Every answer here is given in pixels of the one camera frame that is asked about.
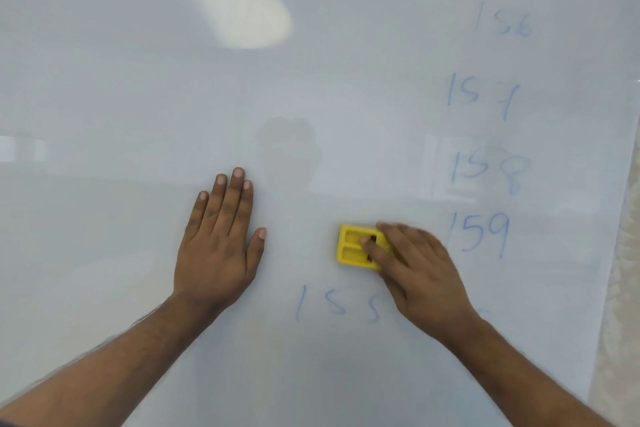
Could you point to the person's left hand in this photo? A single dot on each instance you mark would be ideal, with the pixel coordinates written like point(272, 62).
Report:
point(212, 261)

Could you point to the white whiteboard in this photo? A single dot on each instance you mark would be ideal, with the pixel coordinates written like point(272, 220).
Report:
point(125, 91)

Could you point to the person's left forearm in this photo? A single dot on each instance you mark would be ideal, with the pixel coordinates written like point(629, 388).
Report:
point(110, 371)

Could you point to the yellow whiteboard eraser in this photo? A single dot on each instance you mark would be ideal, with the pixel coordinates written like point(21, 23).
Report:
point(351, 247)

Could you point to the person's left middle finger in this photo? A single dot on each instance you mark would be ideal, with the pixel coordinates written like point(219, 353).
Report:
point(231, 201)

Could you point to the person's right thumb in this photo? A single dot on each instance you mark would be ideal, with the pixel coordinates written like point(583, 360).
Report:
point(378, 257)

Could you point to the person's left little finger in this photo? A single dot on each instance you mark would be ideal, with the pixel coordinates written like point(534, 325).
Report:
point(196, 214)

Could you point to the person's right hand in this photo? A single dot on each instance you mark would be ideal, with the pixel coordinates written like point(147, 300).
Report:
point(425, 286)

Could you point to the person's right forearm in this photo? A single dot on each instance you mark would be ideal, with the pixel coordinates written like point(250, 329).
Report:
point(520, 381)

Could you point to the person's left thumb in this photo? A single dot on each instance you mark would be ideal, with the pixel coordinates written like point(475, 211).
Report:
point(256, 251)

